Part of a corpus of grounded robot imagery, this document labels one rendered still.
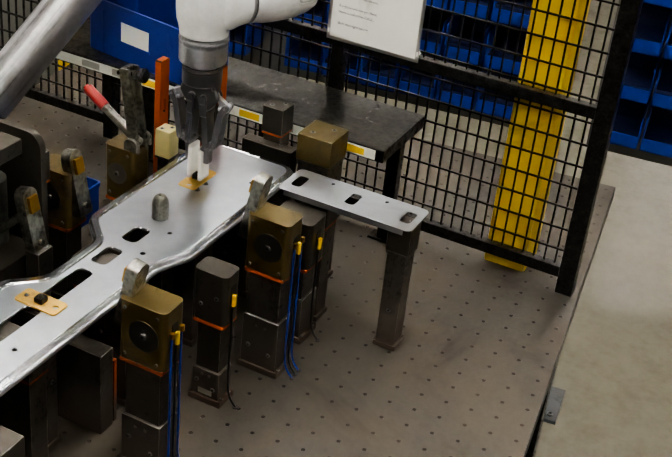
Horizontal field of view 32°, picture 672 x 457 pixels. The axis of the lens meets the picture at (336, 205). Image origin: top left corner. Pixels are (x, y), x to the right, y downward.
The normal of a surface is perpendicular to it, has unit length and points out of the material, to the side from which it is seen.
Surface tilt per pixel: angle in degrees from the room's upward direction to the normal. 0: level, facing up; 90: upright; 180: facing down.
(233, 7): 89
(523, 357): 0
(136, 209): 0
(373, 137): 0
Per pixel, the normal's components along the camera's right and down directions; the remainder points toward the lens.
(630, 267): 0.10, -0.86
